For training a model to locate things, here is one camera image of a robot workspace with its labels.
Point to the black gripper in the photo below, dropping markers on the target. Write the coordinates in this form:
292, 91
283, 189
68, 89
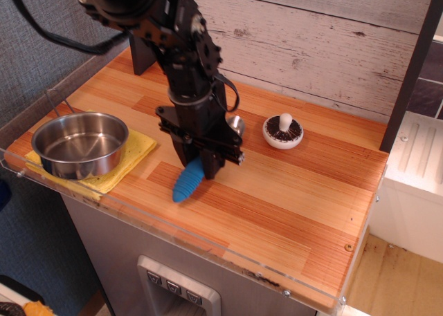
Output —
197, 124

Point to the blue handle metal spoon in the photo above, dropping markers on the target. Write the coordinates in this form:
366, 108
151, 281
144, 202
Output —
191, 177

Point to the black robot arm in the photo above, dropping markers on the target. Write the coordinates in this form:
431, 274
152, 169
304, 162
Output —
176, 32

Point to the silver metal pot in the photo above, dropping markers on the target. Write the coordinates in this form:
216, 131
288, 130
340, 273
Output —
81, 144

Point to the yellow folded cloth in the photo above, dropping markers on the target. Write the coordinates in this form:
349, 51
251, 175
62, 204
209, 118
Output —
138, 146

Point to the white toy mushroom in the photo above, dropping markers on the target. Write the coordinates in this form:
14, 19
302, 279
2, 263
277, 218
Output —
282, 131

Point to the silver dispenser panel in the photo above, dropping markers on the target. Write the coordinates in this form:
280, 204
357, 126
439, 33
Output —
169, 292

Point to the orange yellow object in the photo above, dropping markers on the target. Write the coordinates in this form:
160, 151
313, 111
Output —
36, 308

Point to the dark grey left post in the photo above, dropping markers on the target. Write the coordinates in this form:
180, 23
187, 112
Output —
143, 56

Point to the dark grey post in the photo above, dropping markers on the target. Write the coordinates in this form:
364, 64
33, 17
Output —
143, 56
418, 58

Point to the dark grey right post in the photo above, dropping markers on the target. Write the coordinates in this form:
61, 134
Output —
418, 58

